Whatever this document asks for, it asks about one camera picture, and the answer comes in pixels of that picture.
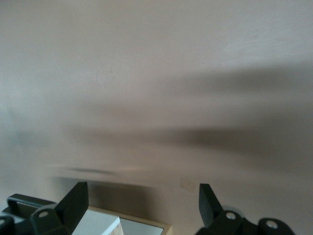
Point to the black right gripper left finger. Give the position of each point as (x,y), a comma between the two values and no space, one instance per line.
(71,208)

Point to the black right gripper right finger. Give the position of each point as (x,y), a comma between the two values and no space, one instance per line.
(210,210)

